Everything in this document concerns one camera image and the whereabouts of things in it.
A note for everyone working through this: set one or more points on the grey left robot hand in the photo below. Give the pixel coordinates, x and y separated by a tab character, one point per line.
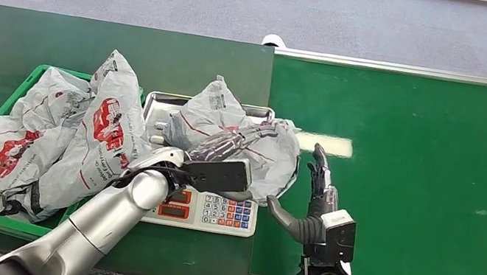
233	142

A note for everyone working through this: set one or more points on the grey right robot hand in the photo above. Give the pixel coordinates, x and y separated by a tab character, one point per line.
313	227

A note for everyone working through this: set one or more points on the grey courier package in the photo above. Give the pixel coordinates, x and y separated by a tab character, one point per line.
213	111

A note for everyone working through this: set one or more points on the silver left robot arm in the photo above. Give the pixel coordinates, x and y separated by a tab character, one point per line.
105	222

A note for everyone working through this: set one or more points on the white conveyor roller end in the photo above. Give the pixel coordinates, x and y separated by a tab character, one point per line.
273	40

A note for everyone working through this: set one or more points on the grey package with red print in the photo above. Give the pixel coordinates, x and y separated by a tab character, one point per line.
106	128
10	142

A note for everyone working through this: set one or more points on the green conveyor belt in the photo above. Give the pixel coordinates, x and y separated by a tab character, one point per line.
439	179

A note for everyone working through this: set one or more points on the electronic scale with steel tray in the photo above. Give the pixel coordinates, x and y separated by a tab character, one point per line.
211	212

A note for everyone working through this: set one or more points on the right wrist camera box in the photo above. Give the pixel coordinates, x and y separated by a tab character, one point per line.
338	236

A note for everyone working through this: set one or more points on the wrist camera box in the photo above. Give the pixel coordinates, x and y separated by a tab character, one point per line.
219	175
338	236

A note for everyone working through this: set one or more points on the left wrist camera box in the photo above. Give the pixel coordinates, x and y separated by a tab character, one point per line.
219	175

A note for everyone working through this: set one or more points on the thin aluminium conveyor rail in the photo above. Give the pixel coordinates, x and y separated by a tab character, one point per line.
432	72

